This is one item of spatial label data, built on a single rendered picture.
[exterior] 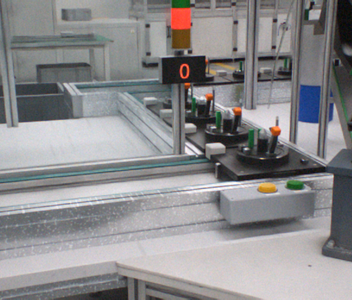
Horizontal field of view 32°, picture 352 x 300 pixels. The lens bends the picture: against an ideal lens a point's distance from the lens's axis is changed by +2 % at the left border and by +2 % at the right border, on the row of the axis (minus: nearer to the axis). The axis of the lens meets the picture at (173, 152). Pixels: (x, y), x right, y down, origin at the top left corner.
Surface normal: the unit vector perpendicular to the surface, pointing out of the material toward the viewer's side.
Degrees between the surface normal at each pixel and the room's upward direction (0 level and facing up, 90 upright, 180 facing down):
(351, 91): 45
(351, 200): 90
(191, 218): 90
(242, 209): 90
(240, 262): 0
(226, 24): 90
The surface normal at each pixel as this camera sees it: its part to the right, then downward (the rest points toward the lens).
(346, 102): 0.07, -0.49
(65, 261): -0.01, -0.96
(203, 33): 0.29, 0.25
